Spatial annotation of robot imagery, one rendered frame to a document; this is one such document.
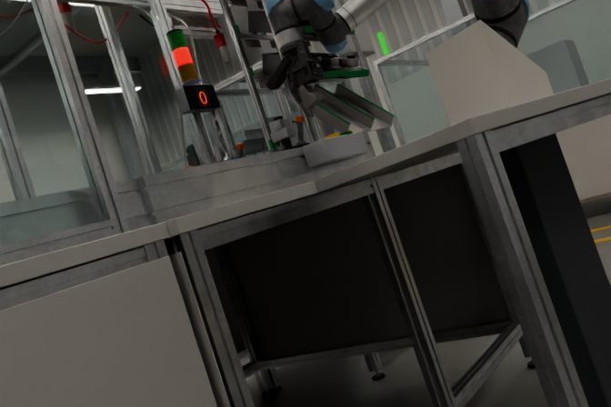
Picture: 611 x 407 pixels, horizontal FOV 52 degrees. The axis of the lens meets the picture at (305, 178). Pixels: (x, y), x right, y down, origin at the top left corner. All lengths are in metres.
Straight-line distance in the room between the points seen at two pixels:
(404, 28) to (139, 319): 10.36
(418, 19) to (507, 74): 9.64
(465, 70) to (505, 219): 0.53
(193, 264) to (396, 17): 10.31
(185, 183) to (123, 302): 0.32
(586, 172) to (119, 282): 4.90
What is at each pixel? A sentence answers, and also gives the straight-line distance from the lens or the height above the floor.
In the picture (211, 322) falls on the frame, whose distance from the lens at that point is 1.17.
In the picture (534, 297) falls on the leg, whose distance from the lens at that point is 1.16.
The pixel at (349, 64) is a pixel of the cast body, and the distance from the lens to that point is 2.23.
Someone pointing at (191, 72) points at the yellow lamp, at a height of 1.28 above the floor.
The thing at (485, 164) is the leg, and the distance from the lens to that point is 1.12.
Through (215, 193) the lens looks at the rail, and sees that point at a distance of 1.34.
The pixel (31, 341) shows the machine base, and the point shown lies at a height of 0.75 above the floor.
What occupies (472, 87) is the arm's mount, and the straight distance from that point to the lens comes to 1.56.
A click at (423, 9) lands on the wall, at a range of 11.10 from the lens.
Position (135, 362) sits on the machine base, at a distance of 1.07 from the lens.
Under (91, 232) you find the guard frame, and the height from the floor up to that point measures 0.88.
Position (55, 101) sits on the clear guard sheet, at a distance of 1.15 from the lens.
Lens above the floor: 0.79
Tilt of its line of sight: 3 degrees up
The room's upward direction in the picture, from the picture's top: 19 degrees counter-clockwise
